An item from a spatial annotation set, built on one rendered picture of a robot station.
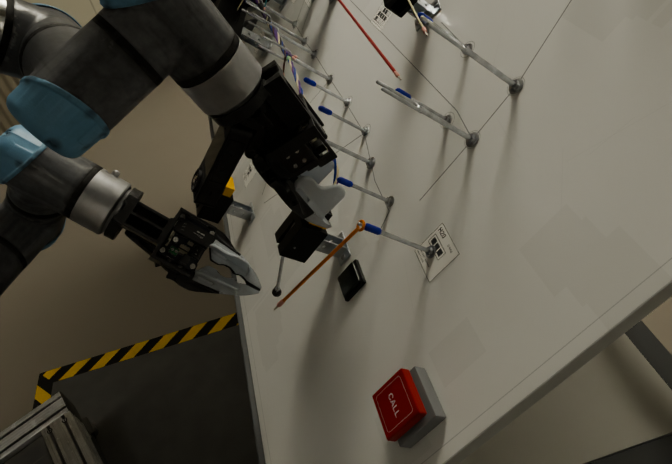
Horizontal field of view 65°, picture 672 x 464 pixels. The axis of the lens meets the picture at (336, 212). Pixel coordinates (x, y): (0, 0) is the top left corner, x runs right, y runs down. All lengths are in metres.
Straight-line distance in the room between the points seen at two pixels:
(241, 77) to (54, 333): 2.01
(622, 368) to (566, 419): 0.13
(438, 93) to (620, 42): 0.23
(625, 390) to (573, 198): 0.47
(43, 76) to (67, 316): 2.01
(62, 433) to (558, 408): 1.38
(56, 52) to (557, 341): 0.48
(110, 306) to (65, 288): 0.28
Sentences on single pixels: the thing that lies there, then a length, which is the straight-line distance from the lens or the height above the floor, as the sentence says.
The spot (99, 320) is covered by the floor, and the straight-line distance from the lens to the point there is 2.36.
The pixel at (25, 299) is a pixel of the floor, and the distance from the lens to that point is 2.66.
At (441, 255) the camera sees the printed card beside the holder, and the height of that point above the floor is 1.15.
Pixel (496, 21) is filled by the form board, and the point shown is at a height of 1.30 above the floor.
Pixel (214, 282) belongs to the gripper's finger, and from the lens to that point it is 0.73.
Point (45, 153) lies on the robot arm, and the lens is 0.71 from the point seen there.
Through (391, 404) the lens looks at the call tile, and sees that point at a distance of 0.55.
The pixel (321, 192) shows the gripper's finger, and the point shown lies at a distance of 0.61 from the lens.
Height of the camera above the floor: 1.58
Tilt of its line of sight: 42 degrees down
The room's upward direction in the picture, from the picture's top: 12 degrees counter-clockwise
